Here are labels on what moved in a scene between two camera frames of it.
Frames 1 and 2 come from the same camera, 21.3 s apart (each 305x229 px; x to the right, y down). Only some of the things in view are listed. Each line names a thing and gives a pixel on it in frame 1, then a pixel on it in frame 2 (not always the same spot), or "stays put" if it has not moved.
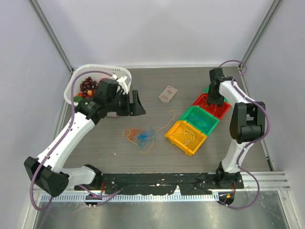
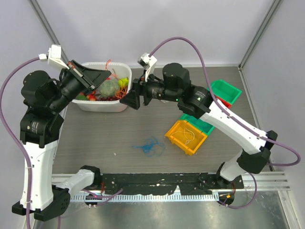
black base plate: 187,183 stays put
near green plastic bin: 204,121 stays put
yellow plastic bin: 186,137 stays put
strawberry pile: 81,94 stays put
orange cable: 131,137 → 120,91
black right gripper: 210,100 → 139,88
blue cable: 145,137 → 151,147
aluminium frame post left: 48,29 stays put
